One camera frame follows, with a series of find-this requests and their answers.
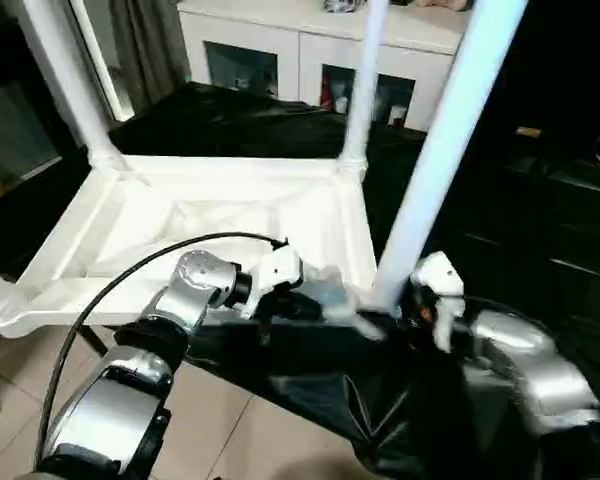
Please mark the white plastic table top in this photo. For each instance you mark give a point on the white plastic table top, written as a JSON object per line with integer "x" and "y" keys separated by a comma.
{"x": 205, "y": 185}

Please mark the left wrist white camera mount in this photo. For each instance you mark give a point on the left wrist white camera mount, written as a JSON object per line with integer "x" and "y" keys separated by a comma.
{"x": 280, "y": 267}

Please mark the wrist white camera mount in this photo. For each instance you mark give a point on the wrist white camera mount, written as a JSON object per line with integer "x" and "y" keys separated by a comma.
{"x": 280, "y": 267}
{"x": 440, "y": 275}

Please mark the white glass-door cabinet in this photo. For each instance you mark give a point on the white glass-door cabinet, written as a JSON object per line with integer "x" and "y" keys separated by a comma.
{"x": 260, "y": 30}

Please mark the small pale label tag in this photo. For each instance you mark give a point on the small pale label tag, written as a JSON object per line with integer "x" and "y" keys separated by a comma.
{"x": 527, "y": 132}

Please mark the black backdrop cloth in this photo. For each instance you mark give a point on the black backdrop cloth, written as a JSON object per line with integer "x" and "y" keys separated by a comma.
{"x": 570, "y": 60}

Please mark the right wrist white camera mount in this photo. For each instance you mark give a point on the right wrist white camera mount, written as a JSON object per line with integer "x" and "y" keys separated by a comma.
{"x": 440, "y": 275}

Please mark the black shiny mat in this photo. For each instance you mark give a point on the black shiny mat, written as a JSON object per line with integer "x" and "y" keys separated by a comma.
{"x": 530, "y": 225}

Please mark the beige plush toy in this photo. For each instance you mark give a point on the beige plush toy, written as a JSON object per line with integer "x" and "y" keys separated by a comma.
{"x": 440, "y": 4}

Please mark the small red packet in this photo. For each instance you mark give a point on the small red packet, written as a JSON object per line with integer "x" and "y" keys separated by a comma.
{"x": 326, "y": 90}

